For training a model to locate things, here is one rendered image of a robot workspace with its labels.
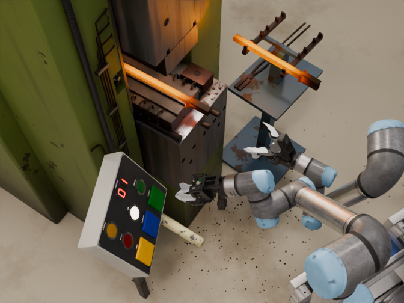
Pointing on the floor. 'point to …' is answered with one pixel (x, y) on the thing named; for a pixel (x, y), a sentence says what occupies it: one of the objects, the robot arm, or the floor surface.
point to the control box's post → (142, 287)
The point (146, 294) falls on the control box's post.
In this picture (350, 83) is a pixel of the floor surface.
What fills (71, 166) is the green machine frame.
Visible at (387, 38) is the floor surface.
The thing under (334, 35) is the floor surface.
